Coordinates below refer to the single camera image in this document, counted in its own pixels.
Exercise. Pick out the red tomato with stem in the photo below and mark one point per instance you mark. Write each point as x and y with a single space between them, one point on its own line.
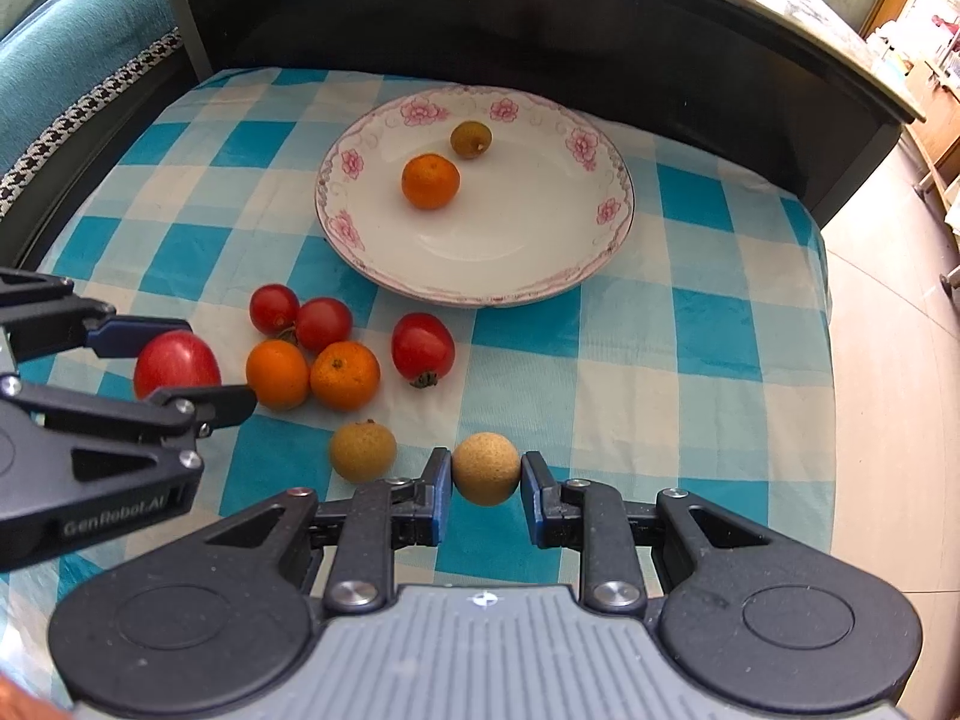
422 347

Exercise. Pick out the teal sofa with houndstooth trim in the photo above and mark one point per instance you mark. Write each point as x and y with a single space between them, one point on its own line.
75 52

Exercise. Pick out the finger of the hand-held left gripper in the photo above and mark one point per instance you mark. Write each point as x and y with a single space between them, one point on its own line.
217 405
139 331

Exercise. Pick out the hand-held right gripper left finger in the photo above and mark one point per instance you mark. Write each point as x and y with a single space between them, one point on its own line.
439 499

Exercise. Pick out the tan longan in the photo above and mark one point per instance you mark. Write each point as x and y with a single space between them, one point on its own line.
486 478
363 451

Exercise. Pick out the large red tomato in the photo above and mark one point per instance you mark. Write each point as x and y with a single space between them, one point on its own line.
177 364

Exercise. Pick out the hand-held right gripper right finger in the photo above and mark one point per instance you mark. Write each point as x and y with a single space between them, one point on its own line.
532 501

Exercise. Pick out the small orange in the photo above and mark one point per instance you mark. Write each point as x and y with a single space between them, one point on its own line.
345 375
277 373
430 181

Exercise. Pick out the person's clothing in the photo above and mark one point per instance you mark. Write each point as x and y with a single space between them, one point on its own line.
26 701

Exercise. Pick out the dark coffee table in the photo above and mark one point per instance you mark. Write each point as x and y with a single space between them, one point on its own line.
525 30

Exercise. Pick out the white floral plate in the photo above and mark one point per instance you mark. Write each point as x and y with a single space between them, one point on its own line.
510 229

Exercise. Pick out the wooden tv stand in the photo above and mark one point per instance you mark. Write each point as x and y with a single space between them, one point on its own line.
934 116

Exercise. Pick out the blue white checked cloth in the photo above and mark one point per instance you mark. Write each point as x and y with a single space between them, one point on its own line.
675 390

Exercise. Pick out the small red tomato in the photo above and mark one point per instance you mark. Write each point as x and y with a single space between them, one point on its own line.
274 307
323 324

